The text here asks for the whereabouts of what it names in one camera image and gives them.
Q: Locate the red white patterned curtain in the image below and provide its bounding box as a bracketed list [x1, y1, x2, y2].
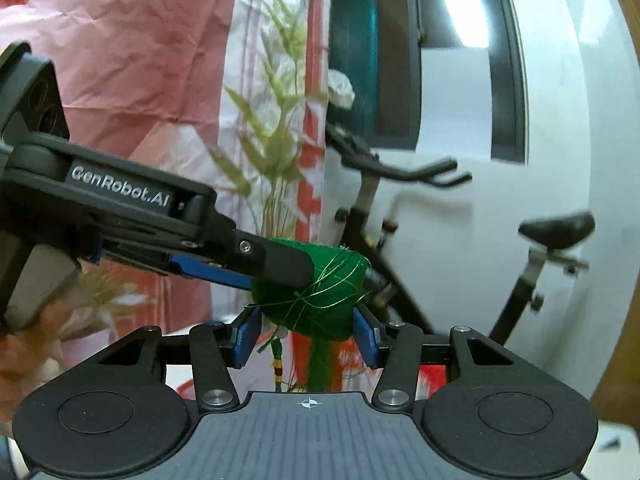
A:
[0, 0, 334, 430]

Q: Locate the teal curtain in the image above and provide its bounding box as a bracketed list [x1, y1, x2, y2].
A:
[328, 0, 378, 141]

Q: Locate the green bamboo plant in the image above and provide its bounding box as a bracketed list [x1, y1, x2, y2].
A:
[209, 0, 326, 240]

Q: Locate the dark window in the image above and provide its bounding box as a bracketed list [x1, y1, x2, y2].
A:
[328, 0, 528, 164]

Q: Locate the black exercise bike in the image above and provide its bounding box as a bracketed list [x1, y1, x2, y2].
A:
[323, 121, 598, 348]

